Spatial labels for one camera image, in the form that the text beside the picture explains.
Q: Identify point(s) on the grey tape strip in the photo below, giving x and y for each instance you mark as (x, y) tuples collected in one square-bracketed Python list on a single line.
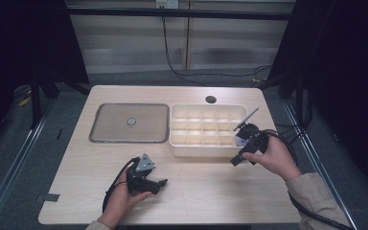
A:
[(48, 197)]

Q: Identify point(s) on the metal floor rail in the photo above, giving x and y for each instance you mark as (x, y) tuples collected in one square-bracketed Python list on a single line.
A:
[(9, 179), (319, 166)]

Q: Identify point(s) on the black horizontal bar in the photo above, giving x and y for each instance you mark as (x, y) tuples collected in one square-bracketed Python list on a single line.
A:
[(172, 13)]

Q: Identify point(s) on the white wall socket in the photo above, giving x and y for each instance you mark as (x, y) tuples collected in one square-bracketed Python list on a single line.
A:
[(167, 4)]

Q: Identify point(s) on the black metal stand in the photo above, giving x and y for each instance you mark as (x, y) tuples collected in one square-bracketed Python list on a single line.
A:
[(35, 102)]

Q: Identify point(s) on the cream divided storage box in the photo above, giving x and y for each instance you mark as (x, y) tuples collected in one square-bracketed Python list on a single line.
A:
[(201, 150)]

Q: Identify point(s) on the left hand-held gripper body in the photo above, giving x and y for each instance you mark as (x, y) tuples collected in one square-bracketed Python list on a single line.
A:
[(139, 179)]

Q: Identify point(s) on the person's right hand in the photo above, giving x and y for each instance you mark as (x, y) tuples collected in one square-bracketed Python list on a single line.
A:
[(278, 159)]

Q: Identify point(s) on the person's left hand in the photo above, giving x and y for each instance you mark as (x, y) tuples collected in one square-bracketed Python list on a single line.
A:
[(121, 201)]

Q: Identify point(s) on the metal tray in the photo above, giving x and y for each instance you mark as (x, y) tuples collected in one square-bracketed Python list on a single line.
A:
[(118, 127)]

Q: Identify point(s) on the yellow floor item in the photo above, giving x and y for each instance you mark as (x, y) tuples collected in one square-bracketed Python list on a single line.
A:
[(25, 101)]

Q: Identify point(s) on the purple cloth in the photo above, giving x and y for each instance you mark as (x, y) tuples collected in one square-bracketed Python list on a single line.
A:
[(240, 141)]

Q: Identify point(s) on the black table grommet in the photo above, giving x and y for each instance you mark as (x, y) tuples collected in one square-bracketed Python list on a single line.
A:
[(211, 99)]

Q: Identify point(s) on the black curtain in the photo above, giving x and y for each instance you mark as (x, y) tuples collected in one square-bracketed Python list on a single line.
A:
[(348, 64), (19, 38)]

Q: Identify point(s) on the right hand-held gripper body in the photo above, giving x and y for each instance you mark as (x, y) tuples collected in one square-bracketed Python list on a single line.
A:
[(255, 140)]

